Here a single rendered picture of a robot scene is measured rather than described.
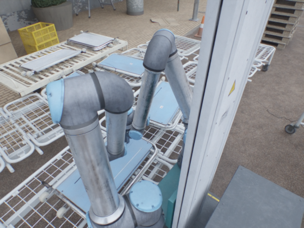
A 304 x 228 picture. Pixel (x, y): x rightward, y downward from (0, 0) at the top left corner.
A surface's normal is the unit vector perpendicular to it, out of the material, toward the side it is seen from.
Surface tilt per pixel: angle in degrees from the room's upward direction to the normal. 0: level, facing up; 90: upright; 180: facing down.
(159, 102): 3
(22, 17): 90
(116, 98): 88
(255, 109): 0
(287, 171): 0
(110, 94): 72
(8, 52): 90
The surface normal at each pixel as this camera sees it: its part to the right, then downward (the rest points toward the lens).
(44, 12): 0.00, 0.77
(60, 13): 0.62, 0.63
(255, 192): 0.00, -0.77
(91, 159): 0.37, 0.45
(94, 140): 0.75, 0.29
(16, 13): 0.85, 0.33
